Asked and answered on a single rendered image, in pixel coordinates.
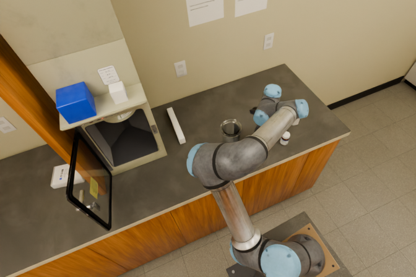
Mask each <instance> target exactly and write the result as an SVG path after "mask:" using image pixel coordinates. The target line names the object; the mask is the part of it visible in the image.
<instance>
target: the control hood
mask: <svg viewBox="0 0 416 277"><path fill-rule="evenodd" d="M125 89H126V91H127V94H128V100H129V101H125V102H123V103H119V104H115V102H114V101H113V99H112V97H111V95H110V93H106V94H103V95H100V96H96V97H94V101H95V108H96V112H97V115H96V116H94V117H90V118H88V119H84V120H82V121H79V122H75V123H73V124H68V123H67V121H66V120H65V118H63V116H62V115H61V114H60V113H59V124H60V130H61V131H64V130H68V129H72V128H75V127H77V126H80V125H82V124H86V123H88V122H92V121H95V120H97V119H101V118H103V117H107V116H110V115H112V114H116V113H119V112H122V111H125V110H128V109H131V108H135V107H137V106H140V105H143V104H146V103H148V101H147V98H146V96H145V92H144V90H143V88H142V85H141V83H137V84H135V85H131V86H128V87H125Z"/></svg>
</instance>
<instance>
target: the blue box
mask: <svg viewBox="0 0 416 277"><path fill-rule="evenodd" d="M56 109H57V110H58V111H59V112H60V114H61V115H62V116H63V118H65V120H66V121H67V123H68V124H73V123H75V122H79V121H82V120H84V119H88V118H90V117H94V116H96V115H97V112H96V108H95V101H94V97H93V96H92V94H91V92H90V91H89V89H88V88H87V86H86V84H85V82H79V83H76V84H73V85H70V86H66V87H63V88H59V89H57V90H56Z"/></svg>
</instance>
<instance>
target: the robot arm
mask: <svg viewBox="0 0 416 277"><path fill-rule="evenodd" d="M281 92H282V90H281V88H280V87H279V86H278V85H276V84H269V85H267V86H266V87H265V89H264V95H263V97H262V99H261V102H260V104H259V106H258V107H257V106H255V107H253V108H252V109H250V113H251V114H253V115H254V116H253V120H254V122H255V123H256V124H257V126H256V128H255V130H254V134H253V135H249V136H246V137H245V138H244V139H243V140H240V141H238V142H233V143H200V144H197V145H195V146H194V147H192V149H191V150H190V152H189V154H188V159H187V169H188V172H189V173H190V175H192V176H194V177H198V178H199V179H200V181H201V183H202V185H203V187H204V188H205V189H207V190H210V191H211V193H212V195H213V197H214V199H215V201H216V203H217V205H218V207H219V209H220V211H221V213H222V216H223V218H224V220H225V222H226V224H227V226H228V228H229V230H230V232H231V234H232V238H231V241H230V246H231V248H230V253H231V256H232V258H233V259H234V261H236V262H237V263H239V264H240V265H243V266H247V267H249V268H252V269H254V270H257V271H260V272H262V273H265V274H266V276H267V277H315V276H317V275H319V274H320V273H321V272H322V271H323V269H324V266H325V255H324V251H323V249H322V247H321V246H320V244H319V243H318V241H317V240H316V239H314V238H313V237H311V236H309V235H307V234H296V235H294V236H292V237H291V238H290V239H289V240H288V241H287V242H279V241H275V240H272V239H268V238H265V237H262V234H261V232H260V230H259V228H258V227H256V226H255V225H253V224H252V222H251V220H250V218H249V215H248V213H247V211H246V208H245V206H244V204H243V202H242V200H241V197H240V195H239V193H238V191H237V189H236V186H235V184H234V182H233V181H234V180H237V179H241V178H242V177H245V176H247V175H248V174H250V173H252V172H253V171H254V170H256V169H257V168H258V167H260V165H262V164H263V162H264V161H265V160H266V159H267V157H268V155H269V150H270V149H271V148H272V147H273V146H274V145H275V143H276V142H277V141H278V140H279V139H280V138H281V136H283V134H284V133H285V132H286V131H287V130H288V128H289V127H290V126H291V125H292V124H293V123H294V122H295V121H296V119H301V118H305V117H307V115H308V112H309V108H308V103H307V102H306V101H305V100H304V99H301V100H290V101H281V102H279V101H280V97H281Z"/></svg>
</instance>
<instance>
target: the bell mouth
mask: <svg viewBox="0 0 416 277"><path fill-rule="evenodd" d="M134 112H135V110H133V111H130V112H128V113H124V114H121V115H119V116H115V117H112V118H109V119H106V120H104V121H106V122H110V123H116V122H121V121H124V120H126V119H127V118H129V117H131V116H132V115H133V114H134Z"/></svg>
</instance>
